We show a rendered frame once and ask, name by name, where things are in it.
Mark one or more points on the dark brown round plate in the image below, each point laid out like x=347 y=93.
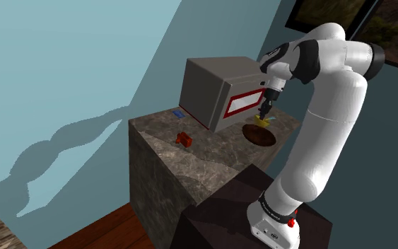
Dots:
x=259 y=136

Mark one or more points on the dark framed wall picture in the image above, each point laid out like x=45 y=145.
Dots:
x=388 y=31

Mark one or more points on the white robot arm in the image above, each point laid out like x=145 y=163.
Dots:
x=326 y=131

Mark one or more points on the grey microwave with red trim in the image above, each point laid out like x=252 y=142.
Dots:
x=202 y=89

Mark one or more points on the small red block toy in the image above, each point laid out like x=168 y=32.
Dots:
x=184 y=139

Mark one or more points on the marble stone counter block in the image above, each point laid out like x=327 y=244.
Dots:
x=171 y=172

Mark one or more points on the dark robot stand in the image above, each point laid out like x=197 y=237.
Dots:
x=219 y=213

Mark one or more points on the small blue flat card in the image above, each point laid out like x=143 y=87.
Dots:
x=178 y=114

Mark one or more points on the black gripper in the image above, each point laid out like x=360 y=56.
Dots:
x=270 y=95

